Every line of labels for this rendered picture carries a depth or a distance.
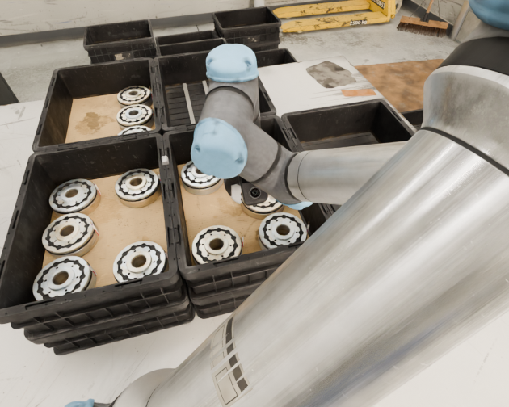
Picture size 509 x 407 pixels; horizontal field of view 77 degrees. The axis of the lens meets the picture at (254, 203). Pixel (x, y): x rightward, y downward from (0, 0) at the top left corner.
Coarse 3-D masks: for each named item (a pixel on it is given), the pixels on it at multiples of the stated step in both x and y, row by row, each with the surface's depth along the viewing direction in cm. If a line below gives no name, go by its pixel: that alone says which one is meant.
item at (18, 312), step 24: (96, 144) 75; (120, 144) 76; (24, 192) 65; (168, 192) 65; (168, 216) 61; (168, 240) 58; (0, 264) 55; (0, 288) 52; (96, 288) 52; (120, 288) 52; (144, 288) 53; (0, 312) 49; (24, 312) 50; (48, 312) 51
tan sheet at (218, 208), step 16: (224, 192) 79; (192, 208) 75; (208, 208) 75; (224, 208) 75; (240, 208) 75; (288, 208) 75; (192, 224) 72; (208, 224) 72; (224, 224) 72; (240, 224) 72; (256, 224) 72; (192, 240) 70; (256, 240) 70; (192, 256) 67
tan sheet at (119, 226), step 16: (112, 176) 82; (112, 192) 79; (96, 208) 75; (112, 208) 75; (128, 208) 75; (144, 208) 75; (160, 208) 75; (96, 224) 72; (112, 224) 72; (128, 224) 72; (144, 224) 72; (160, 224) 72; (112, 240) 70; (128, 240) 70; (144, 240) 70; (160, 240) 70; (48, 256) 67; (96, 256) 67; (112, 256) 67; (96, 272) 65; (112, 272) 65
